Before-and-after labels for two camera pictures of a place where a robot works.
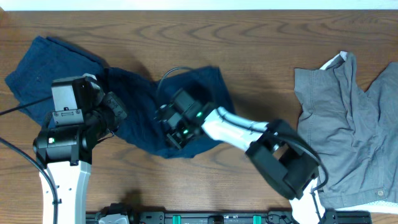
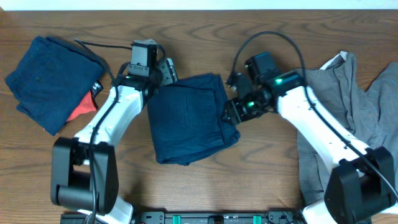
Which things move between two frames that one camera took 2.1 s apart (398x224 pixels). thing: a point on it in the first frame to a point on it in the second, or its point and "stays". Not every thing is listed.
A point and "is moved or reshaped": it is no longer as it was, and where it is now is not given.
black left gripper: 114,104 to 168,72
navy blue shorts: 143,96 is moved or reshaped
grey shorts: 353,132 stays
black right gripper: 171,134 to 237,114
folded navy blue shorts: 46,60 stays
